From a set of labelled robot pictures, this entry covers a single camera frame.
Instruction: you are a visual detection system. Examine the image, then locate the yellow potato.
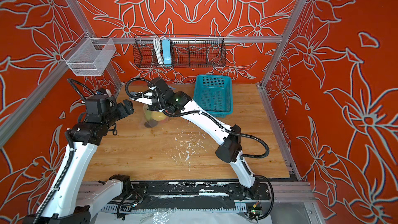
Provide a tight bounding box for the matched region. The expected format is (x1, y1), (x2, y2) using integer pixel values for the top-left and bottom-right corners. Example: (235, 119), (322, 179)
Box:
(152, 112), (167, 121)

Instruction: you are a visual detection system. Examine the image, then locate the green cabbage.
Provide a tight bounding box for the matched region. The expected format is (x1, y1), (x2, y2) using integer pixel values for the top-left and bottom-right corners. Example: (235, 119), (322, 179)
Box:
(143, 106), (153, 121)

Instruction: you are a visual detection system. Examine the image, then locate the clear zip top bag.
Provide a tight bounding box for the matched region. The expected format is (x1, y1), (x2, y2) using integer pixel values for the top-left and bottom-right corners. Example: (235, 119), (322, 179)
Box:
(142, 104), (169, 128)

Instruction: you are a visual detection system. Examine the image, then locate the dark avocado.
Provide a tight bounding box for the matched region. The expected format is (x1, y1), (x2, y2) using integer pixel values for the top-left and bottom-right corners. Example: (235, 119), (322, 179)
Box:
(144, 119), (158, 128)

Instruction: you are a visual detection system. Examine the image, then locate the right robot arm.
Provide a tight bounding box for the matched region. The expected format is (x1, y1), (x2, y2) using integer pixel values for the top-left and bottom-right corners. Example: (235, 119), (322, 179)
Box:
(125, 77), (270, 197)

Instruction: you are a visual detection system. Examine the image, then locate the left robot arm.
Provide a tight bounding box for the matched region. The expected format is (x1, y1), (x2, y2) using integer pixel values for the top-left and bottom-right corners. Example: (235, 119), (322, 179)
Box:
(23, 78), (134, 224)

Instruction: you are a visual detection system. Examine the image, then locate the turquoise plastic basket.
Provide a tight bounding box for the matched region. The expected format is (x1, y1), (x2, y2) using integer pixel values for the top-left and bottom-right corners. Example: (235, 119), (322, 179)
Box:
(193, 75), (233, 118)

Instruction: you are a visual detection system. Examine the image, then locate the light blue box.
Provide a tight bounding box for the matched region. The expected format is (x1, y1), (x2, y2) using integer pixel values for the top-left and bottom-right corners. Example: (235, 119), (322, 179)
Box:
(162, 39), (172, 67)

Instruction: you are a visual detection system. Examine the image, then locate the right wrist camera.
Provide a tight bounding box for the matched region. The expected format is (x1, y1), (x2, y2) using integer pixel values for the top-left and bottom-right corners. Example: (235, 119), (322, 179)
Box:
(125, 77), (175, 107)

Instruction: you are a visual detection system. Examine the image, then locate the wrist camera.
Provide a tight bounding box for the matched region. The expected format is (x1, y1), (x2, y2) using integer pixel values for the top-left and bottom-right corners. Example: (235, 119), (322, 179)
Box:
(85, 89), (117, 123)
(125, 77), (175, 107)

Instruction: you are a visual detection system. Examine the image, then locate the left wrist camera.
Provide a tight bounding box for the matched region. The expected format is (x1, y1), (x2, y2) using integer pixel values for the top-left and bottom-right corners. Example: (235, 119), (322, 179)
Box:
(85, 89), (117, 123)

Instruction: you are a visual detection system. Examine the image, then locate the black wire wall basket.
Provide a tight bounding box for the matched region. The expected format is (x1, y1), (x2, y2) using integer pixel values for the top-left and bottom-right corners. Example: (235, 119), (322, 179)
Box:
(133, 34), (227, 68)

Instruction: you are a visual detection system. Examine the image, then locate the clear wire wall basket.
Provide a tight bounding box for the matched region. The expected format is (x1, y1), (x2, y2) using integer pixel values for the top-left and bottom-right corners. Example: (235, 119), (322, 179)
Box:
(62, 38), (116, 76)

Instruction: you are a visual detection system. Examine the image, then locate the white cable bundle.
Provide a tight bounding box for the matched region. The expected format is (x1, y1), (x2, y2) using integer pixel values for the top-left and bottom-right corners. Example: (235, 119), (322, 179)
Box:
(153, 37), (164, 65)

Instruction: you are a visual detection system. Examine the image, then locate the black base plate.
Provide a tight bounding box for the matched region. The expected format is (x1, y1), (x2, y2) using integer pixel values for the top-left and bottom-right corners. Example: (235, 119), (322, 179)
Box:
(128, 180), (271, 201)

